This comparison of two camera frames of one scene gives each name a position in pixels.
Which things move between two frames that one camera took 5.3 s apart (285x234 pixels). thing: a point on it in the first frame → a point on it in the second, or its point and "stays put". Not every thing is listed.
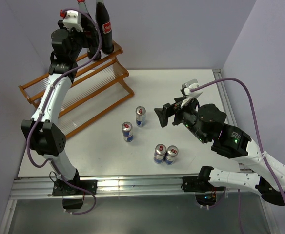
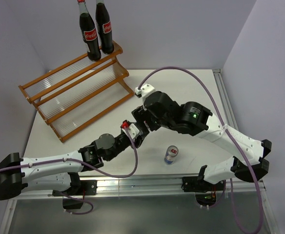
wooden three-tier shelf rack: (99, 87) stays put
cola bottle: (104, 22) stays put
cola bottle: (90, 32) stays put
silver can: (172, 151) stays put
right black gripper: (168, 109) → (140, 115)
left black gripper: (72, 31) → (138, 139)
